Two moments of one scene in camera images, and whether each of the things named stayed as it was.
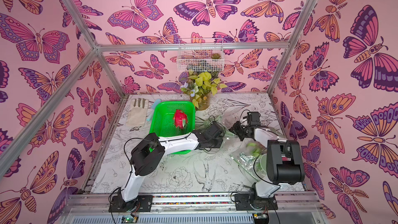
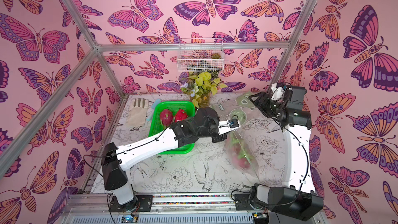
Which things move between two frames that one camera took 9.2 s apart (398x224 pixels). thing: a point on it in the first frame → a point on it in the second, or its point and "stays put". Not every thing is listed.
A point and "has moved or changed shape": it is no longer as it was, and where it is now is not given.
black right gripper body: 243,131 → 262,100
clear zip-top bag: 202,121 has moved or changed shape
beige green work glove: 137,112 stays put
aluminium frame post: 93,42 stays put
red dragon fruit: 180,119 stays put
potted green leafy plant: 199,86 stays put
